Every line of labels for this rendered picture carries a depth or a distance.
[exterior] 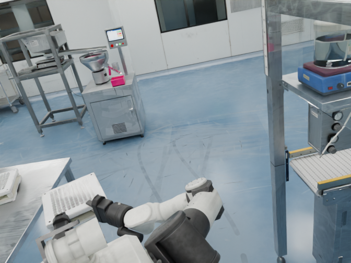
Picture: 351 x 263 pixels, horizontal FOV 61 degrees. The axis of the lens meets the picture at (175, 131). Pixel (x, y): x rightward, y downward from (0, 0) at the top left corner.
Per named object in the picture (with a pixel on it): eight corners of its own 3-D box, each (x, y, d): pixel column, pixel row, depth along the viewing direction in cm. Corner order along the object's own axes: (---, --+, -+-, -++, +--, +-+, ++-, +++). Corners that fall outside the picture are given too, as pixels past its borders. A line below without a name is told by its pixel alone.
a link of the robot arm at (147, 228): (120, 201, 109) (144, 208, 104) (135, 209, 118) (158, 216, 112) (107, 231, 105) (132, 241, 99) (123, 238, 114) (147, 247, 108)
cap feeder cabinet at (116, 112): (100, 147, 394) (81, 94, 360) (106, 128, 445) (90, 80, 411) (145, 138, 392) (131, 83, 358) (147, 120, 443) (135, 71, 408)
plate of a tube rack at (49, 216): (42, 197, 133) (41, 193, 132) (95, 175, 142) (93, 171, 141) (47, 229, 113) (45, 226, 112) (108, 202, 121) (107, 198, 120)
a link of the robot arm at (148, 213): (121, 212, 105) (154, 198, 103) (134, 218, 112) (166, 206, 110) (124, 229, 102) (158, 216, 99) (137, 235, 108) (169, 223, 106)
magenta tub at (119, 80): (112, 86, 361) (110, 80, 357) (113, 84, 372) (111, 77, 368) (125, 84, 360) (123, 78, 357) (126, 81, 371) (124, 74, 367)
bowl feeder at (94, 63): (85, 89, 374) (75, 60, 357) (91, 81, 406) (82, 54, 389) (123, 81, 372) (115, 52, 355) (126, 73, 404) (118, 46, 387)
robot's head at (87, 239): (113, 259, 63) (101, 229, 59) (66, 285, 60) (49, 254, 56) (105, 240, 69) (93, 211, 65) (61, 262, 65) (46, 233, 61)
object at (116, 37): (117, 78, 392) (103, 30, 364) (118, 76, 401) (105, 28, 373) (134, 74, 391) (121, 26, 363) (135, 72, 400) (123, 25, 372)
